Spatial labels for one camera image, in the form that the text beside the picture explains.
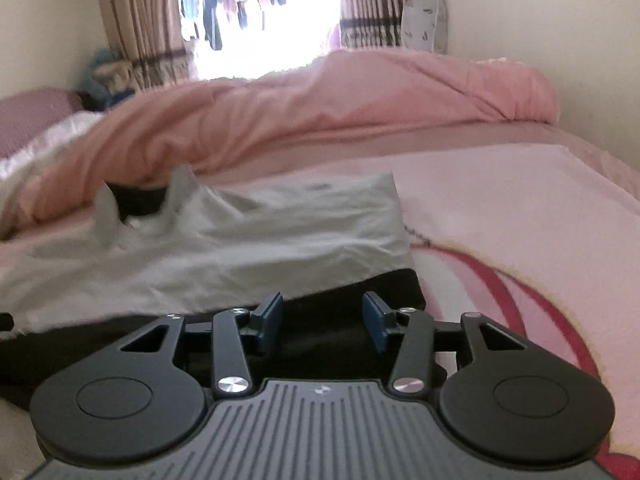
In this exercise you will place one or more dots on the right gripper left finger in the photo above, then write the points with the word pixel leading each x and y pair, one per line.
pixel 239 329

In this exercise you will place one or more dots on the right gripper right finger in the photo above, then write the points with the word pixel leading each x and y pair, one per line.
pixel 390 328

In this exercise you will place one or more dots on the grey black jacket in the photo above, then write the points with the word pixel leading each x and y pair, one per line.
pixel 200 250

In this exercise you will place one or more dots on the blue beige clothes pile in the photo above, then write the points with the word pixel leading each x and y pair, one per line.
pixel 107 80

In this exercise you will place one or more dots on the pink printed blanket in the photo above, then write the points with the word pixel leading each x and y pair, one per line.
pixel 523 222

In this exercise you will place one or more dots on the pink duvet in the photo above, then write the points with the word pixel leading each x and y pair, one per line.
pixel 213 125

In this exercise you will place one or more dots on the white crumpled sheet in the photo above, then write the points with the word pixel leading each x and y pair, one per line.
pixel 57 136

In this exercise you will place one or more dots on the purple headboard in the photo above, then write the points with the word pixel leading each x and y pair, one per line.
pixel 29 113

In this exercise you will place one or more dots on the right striped curtain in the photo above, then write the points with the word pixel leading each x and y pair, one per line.
pixel 368 24

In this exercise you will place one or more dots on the striped curtain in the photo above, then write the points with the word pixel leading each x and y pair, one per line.
pixel 368 24
pixel 147 34

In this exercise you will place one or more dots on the left striped curtain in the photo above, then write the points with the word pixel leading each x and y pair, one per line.
pixel 147 34

